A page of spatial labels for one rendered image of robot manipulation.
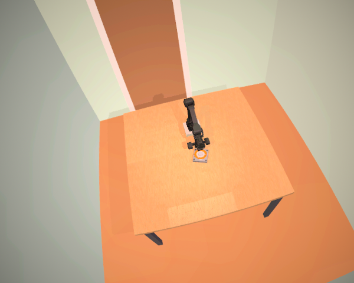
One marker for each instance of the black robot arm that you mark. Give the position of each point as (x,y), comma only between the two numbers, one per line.
(192,123)

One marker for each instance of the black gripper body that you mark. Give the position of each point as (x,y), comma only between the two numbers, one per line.
(190,144)

